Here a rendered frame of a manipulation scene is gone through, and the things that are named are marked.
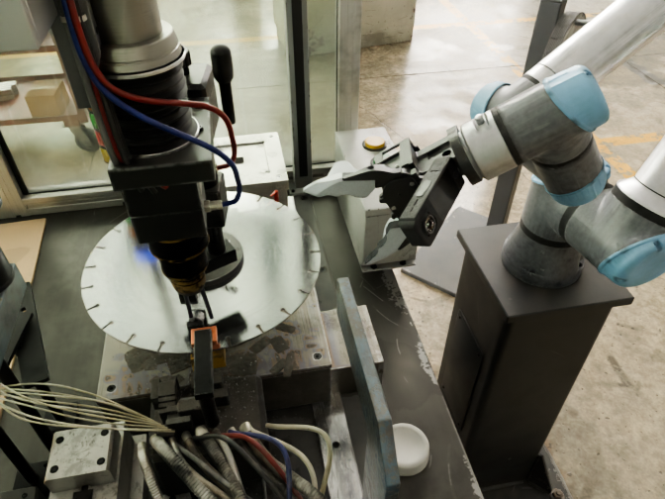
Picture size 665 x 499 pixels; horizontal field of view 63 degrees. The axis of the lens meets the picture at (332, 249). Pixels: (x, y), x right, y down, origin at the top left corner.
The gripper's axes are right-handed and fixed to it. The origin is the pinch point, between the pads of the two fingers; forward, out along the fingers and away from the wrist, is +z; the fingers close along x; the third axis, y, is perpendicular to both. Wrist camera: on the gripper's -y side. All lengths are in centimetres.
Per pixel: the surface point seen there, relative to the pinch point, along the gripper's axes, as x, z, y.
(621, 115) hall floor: -171, -73, 229
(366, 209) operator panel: -11.7, 1.8, 19.5
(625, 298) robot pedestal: -51, -29, 14
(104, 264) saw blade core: 13.5, 29.8, -1.3
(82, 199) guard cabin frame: 12, 59, 37
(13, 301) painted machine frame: 21.6, 28.3, -15.4
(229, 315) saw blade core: 2.8, 14.0, -10.1
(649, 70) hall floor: -193, -106, 290
